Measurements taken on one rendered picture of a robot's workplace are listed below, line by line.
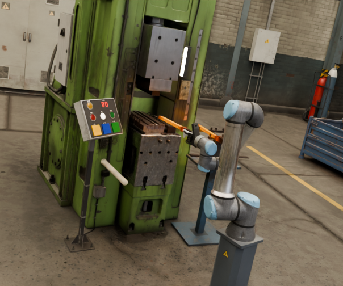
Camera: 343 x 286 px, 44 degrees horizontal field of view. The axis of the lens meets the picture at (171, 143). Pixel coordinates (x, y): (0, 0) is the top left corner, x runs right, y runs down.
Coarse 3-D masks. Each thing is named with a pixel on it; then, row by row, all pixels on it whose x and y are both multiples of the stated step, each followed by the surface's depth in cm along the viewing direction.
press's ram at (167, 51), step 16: (144, 32) 335; (160, 32) 329; (176, 32) 336; (144, 48) 336; (160, 48) 333; (176, 48) 340; (144, 64) 336; (160, 64) 338; (176, 64) 345; (176, 80) 350
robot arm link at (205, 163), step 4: (200, 156) 293; (204, 156) 291; (208, 156) 291; (212, 156) 294; (200, 160) 293; (204, 160) 292; (208, 160) 292; (212, 160) 294; (200, 164) 294; (204, 164) 292; (208, 164) 293; (212, 164) 294; (200, 168) 294; (204, 168) 293; (208, 168) 294; (212, 168) 295
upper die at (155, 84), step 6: (138, 78) 356; (144, 78) 346; (150, 78) 338; (138, 84) 356; (144, 84) 346; (150, 84) 339; (156, 84) 342; (162, 84) 344; (168, 84) 347; (150, 90) 341; (156, 90) 344; (162, 90) 346; (168, 90) 349
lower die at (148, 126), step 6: (132, 114) 376; (138, 114) 378; (144, 114) 378; (132, 120) 365; (138, 120) 361; (144, 120) 360; (150, 120) 360; (156, 120) 367; (144, 126) 349; (150, 126) 352; (156, 126) 354; (162, 126) 357; (150, 132) 354; (156, 132) 356; (162, 132) 359
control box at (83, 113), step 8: (80, 104) 298; (96, 104) 308; (104, 104) 314; (112, 104) 322; (80, 112) 299; (88, 112) 300; (96, 112) 306; (104, 112) 313; (80, 120) 300; (88, 120) 298; (96, 120) 304; (104, 120) 311; (112, 120) 318; (80, 128) 301; (88, 128) 297; (120, 128) 322; (88, 136) 297; (96, 136) 301; (104, 136) 308
